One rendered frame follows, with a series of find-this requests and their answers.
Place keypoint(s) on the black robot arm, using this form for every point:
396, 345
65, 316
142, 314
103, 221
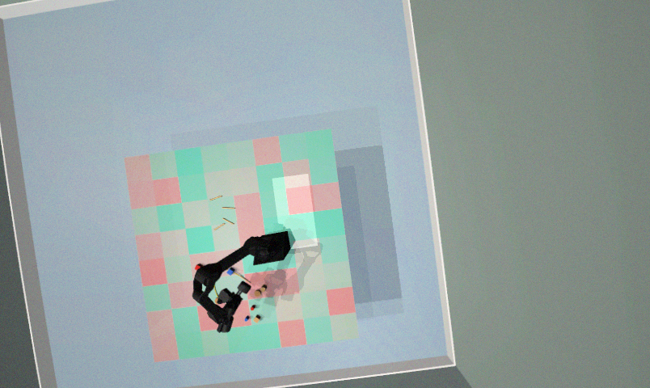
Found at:
210, 273

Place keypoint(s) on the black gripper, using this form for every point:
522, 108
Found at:
243, 287

